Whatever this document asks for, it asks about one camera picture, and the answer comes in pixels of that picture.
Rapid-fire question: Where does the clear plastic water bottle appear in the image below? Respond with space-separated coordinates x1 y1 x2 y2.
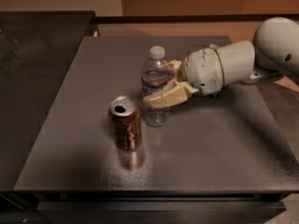
141 46 174 127

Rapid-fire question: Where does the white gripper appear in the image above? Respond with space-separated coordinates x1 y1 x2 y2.
143 48 223 108

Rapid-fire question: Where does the orange soda can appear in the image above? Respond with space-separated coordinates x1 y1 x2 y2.
108 96 142 150

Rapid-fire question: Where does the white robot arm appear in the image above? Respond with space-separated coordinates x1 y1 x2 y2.
143 17 299 108

